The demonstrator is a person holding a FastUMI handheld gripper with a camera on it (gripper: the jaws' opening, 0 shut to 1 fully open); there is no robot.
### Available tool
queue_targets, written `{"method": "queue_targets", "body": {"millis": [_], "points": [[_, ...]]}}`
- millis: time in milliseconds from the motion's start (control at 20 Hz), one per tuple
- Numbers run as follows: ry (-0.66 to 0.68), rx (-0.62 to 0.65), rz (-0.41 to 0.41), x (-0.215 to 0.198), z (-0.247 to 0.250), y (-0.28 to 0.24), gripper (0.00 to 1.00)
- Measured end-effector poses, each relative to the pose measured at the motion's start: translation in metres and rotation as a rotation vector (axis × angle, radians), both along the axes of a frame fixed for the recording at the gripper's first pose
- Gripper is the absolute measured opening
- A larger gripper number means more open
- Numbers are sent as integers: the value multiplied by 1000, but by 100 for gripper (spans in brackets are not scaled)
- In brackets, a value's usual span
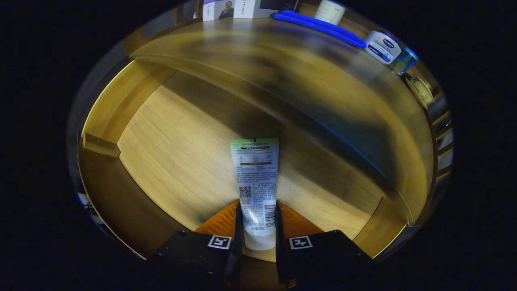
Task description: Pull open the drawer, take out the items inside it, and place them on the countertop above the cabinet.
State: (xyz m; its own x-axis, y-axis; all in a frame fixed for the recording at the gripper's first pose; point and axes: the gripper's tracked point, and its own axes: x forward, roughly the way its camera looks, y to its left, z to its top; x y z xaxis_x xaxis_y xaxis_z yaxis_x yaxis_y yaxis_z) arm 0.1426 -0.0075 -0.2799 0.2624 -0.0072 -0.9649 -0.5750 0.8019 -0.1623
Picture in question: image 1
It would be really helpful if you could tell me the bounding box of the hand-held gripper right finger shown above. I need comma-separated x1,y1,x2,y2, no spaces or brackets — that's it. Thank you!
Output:
275,201,374,285

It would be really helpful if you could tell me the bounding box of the purple book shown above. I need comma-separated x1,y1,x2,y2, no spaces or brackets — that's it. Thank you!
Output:
202,0,236,21

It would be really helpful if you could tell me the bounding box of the white book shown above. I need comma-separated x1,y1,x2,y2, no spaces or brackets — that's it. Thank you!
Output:
233,0,299,19

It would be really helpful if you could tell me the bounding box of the white cream tube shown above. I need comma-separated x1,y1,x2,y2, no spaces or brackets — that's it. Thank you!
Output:
230,138,280,251

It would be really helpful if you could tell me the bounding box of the white bottle with blue cap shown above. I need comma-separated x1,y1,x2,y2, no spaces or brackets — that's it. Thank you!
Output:
365,31,402,65

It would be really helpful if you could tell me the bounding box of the brown wooden countertop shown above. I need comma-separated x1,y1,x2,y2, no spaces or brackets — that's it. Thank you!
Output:
128,16,436,225

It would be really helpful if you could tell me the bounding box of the beige lidded teacup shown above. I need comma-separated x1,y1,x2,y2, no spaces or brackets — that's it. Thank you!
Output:
408,75,436,109

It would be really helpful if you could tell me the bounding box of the white pump bottle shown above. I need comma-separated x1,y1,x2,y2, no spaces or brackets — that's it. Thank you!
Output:
314,0,346,25

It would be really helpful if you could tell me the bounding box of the brown wooden drawer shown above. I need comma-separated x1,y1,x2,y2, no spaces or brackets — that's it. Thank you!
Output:
77,59,414,263

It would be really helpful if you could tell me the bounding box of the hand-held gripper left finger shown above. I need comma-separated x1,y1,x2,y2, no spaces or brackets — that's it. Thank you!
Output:
149,200,244,285

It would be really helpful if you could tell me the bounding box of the blue folded cloth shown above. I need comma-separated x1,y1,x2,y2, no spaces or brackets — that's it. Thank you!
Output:
271,10,367,49

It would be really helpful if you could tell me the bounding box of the teal clear bottle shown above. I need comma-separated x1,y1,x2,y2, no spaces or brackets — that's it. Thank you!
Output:
390,46,419,77

